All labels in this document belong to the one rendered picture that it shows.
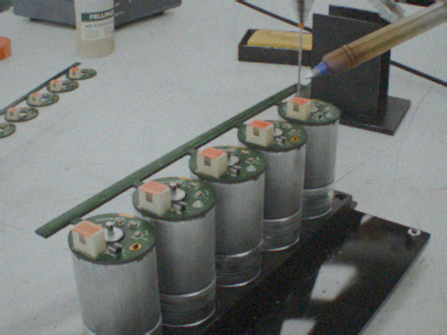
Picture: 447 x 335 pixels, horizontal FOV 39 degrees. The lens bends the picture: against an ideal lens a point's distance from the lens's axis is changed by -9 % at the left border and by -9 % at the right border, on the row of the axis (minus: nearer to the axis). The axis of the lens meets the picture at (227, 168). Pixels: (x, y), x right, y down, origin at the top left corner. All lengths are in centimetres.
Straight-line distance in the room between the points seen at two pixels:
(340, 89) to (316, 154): 17
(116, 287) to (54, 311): 8
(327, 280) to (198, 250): 7
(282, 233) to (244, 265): 3
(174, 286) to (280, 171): 6
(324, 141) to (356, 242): 5
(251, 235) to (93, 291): 7
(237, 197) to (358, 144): 19
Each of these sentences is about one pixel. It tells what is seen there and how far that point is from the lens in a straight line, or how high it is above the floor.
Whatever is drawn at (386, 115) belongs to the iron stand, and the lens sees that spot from 43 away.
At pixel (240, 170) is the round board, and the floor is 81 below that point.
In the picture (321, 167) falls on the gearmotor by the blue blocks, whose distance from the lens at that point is 27.
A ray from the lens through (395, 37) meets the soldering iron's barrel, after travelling 24.
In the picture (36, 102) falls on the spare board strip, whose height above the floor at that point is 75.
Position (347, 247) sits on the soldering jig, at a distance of 28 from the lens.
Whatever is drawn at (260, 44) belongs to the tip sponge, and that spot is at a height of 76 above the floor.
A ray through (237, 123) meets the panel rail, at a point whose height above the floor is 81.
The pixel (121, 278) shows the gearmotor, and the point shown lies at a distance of 18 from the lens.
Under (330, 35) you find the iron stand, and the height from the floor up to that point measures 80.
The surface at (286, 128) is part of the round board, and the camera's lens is 25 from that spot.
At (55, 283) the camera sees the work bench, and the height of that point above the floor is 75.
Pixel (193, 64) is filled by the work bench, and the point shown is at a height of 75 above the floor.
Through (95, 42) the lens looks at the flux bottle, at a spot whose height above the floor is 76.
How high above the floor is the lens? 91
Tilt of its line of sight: 27 degrees down
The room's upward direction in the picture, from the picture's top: straight up
